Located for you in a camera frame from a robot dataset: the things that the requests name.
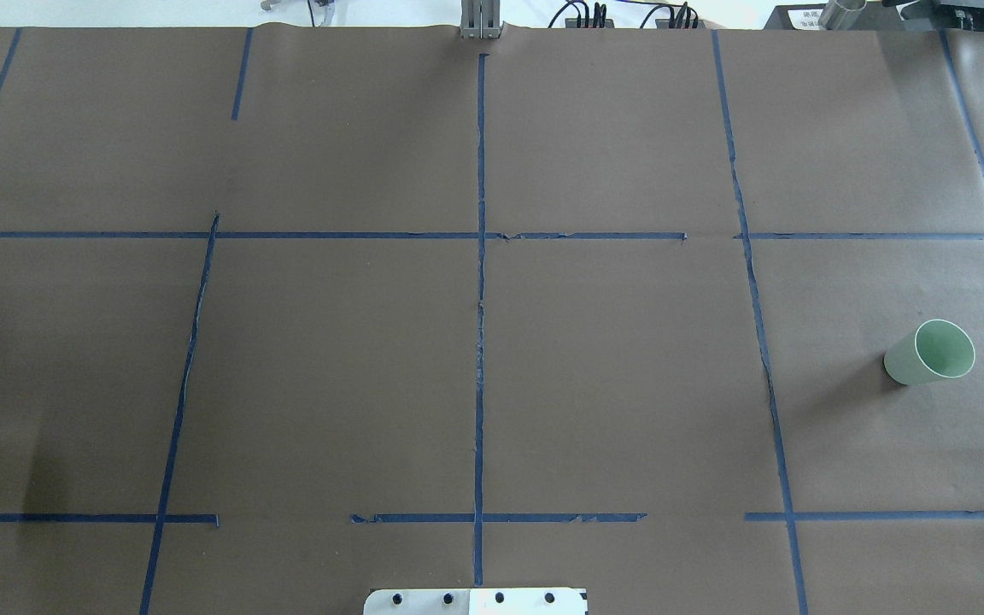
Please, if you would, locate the aluminium frame post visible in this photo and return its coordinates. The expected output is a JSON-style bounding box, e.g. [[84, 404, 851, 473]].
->
[[460, 0, 503, 40]]

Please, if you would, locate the metal cup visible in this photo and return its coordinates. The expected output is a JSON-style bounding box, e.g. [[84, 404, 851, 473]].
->
[[817, 0, 867, 31]]

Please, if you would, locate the white camera pillar with base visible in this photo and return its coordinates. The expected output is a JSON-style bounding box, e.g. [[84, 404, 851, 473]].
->
[[363, 587, 589, 614]]

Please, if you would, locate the green cup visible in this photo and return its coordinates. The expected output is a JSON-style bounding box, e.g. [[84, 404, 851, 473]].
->
[[882, 319, 976, 386]]

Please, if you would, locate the brown paper table cover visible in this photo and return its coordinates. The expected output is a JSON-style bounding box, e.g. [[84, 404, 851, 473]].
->
[[0, 25, 984, 614]]

